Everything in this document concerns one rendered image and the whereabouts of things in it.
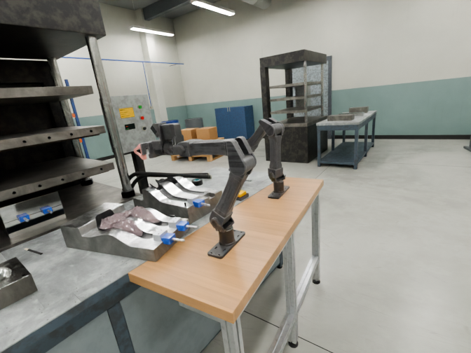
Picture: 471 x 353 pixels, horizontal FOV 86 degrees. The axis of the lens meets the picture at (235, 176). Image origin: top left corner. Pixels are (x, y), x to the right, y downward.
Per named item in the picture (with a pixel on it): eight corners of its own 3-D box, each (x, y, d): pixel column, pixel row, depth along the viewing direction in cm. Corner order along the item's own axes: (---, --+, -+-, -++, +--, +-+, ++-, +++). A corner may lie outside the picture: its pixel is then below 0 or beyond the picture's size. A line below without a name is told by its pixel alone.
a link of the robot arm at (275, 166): (268, 178, 154) (266, 124, 143) (275, 175, 158) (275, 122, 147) (275, 181, 149) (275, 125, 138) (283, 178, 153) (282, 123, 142)
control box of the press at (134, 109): (181, 258, 237) (149, 93, 193) (154, 277, 214) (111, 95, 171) (166, 252, 250) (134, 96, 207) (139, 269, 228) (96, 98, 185)
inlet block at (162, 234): (188, 243, 104) (186, 231, 102) (182, 249, 99) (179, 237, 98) (162, 239, 108) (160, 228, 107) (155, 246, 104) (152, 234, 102)
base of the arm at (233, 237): (203, 237, 97) (219, 241, 93) (230, 215, 113) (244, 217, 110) (206, 255, 99) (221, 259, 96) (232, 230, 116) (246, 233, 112)
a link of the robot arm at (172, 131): (155, 125, 99) (177, 124, 93) (170, 122, 106) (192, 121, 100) (160, 155, 102) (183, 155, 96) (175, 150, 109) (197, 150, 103)
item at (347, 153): (374, 146, 577) (377, 104, 551) (357, 169, 432) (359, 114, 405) (342, 146, 618) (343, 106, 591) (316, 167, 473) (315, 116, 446)
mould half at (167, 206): (223, 204, 145) (221, 182, 141) (190, 224, 125) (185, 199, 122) (168, 192, 175) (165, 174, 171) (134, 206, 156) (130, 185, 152)
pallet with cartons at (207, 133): (227, 153, 669) (223, 125, 647) (210, 162, 600) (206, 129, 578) (190, 153, 724) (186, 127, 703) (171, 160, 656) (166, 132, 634)
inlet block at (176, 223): (201, 230, 113) (199, 218, 112) (195, 235, 109) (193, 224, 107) (176, 227, 118) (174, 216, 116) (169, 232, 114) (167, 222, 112)
